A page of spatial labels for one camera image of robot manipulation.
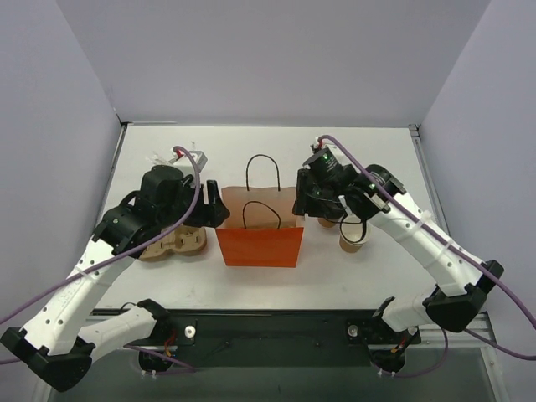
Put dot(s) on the brown paper coffee cup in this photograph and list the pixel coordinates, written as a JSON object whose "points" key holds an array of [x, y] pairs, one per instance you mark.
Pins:
{"points": [[327, 224]]}

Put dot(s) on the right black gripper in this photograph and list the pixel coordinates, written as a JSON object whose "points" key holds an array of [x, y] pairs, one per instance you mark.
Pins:
{"points": [[304, 194]]}

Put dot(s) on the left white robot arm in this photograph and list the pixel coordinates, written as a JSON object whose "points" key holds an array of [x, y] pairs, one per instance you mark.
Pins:
{"points": [[57, 344]]}

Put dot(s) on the orange paper bag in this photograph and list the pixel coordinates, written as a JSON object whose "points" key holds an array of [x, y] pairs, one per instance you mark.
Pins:
{"points": [[262, 230]]}

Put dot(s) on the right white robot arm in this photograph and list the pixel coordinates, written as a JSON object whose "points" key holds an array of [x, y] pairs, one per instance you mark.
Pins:
{"points": [[377, 197]]}

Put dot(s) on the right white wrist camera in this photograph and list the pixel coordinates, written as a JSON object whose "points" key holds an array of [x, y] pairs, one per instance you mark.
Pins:
{"points": [[319, 144]]}

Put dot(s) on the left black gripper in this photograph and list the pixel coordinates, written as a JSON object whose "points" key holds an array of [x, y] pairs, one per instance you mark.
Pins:
{"points": [[200, 208]]}

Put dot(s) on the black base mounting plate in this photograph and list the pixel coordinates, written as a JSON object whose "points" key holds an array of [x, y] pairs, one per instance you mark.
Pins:
{"points": [[277, 338]]}

